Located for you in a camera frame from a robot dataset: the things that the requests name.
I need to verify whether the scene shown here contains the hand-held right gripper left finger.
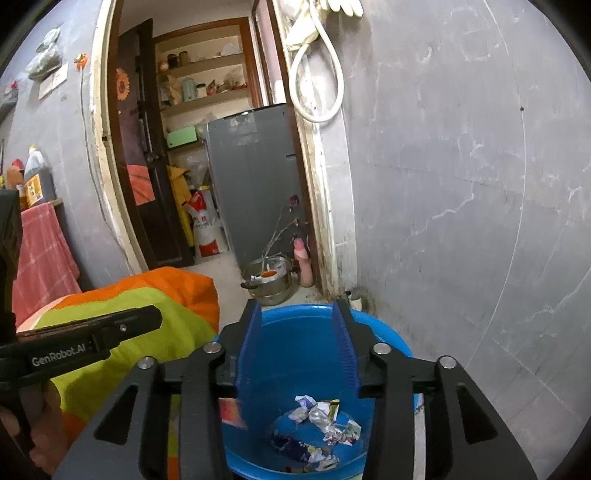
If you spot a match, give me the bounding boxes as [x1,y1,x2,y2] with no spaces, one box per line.
[53,299,264,480]

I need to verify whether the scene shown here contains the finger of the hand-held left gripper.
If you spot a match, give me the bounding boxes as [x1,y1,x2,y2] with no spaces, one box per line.
[95,305,164,350]
[16,318,100,341]

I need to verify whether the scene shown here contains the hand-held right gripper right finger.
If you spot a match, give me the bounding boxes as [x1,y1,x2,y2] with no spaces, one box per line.
[331,299,539,480]

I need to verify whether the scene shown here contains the blue plastic bucket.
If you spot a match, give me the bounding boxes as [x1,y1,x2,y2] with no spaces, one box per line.
[217,302,423,480]

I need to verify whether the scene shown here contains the pile of wrappers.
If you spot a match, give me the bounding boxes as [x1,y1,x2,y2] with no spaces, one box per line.
[268,394,363,474]

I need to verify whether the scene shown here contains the person's left hand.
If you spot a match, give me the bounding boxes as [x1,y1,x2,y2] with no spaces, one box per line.
[0,382,64,468]

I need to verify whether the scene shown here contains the multicolour patchwork blanket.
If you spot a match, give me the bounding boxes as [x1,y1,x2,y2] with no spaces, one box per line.
[18,267,221,480]

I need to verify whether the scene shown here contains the steel pot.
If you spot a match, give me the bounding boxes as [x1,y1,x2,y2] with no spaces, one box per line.
[240,257,294,306]

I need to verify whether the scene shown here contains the pink checkered towel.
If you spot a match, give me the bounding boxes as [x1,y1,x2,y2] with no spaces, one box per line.
[11,202,83,326]

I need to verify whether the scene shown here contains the pink bottle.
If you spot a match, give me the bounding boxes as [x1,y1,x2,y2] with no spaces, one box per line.
[294,237,316,288]

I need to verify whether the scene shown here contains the dark wooden door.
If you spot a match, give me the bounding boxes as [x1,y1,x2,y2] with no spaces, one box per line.
[108,18,195,271]

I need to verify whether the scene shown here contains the red and white sack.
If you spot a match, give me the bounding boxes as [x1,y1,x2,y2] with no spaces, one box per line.
[185,187,230,258]

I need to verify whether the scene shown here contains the dried flower branch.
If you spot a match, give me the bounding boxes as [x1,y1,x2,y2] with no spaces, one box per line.
[261,194,308,274]

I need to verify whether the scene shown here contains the orange checkered cloth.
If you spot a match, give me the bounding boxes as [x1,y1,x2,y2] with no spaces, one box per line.
[127,164,157,206]

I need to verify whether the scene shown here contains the large dark liquid jug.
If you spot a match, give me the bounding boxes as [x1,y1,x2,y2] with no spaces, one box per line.
[22,145,57,206]

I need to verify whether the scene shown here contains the orange plastic bottle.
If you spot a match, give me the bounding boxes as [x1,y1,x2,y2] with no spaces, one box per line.
[4,159,27,190]

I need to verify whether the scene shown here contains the grey refrigerator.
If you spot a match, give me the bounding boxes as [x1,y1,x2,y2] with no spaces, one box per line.
[205,104,310,274]

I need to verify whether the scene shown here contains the clear plastic bag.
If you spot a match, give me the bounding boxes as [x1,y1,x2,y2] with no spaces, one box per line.
[185,154,213,190]

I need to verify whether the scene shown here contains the green box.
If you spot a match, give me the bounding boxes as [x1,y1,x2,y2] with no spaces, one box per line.
[166,127,199,150]

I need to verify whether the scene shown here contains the hanging grey plastic bag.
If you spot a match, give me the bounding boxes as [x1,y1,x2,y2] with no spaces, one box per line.
[25,28,64,82]

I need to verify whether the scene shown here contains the cream rubber glove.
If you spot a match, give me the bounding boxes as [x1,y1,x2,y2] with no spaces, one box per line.
[281,0,320,52]
[318,0,366,17]

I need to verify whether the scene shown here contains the wooden door frame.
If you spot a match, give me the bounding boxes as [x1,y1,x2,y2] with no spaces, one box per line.
[90,0,357,302]

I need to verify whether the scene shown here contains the grey wall shelf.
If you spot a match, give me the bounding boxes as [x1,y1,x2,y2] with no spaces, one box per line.
[0,83,20,121]

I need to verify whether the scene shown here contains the white flexible hose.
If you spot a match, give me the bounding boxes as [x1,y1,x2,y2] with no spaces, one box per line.
[290,0,345,124]

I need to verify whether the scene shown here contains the wooden wall shelf unit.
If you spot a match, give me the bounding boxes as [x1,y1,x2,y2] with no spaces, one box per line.
[154,17,262,154]

